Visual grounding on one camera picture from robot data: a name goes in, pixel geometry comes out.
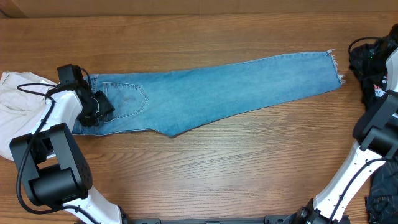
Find black cable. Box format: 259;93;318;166
347;35;389;57
15;82;100;224

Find black printed garment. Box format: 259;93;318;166
349;39;397;223

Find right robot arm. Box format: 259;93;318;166
275;25;397;224

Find left black cable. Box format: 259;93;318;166
15;82;100;224

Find folded beige shorts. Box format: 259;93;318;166
1;72;55;160

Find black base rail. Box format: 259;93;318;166
129;215;288;224

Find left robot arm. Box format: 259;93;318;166
10;64;132;223

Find right black cable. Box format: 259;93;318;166
347;35;389;57

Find light blue denim jeans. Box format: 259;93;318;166
73;51;341;137

